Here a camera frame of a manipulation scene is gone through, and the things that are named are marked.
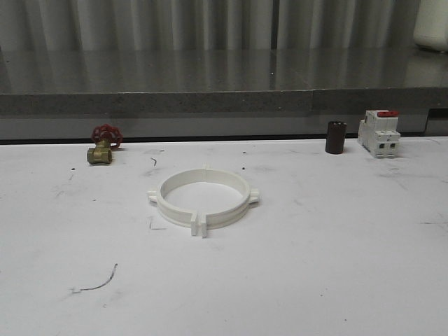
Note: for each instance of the white half pipe clamp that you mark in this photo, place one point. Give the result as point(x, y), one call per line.
point(188, 218)
point(248, 196)

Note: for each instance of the dark brown pipe coupling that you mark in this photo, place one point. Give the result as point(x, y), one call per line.
point(336, 133)

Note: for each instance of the brass valve red handwheel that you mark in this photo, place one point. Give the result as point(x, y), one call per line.
point(106, 138)

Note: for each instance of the grey stone counter slab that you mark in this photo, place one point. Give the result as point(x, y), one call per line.
point(61, 96)

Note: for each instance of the white pleated curtain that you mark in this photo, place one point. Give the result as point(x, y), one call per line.
point(205, 25)

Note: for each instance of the white container on counter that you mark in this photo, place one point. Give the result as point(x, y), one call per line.
point(430, 30)

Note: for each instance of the white circuit breaker red switch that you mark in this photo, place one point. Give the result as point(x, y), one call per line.
point(377, 133)

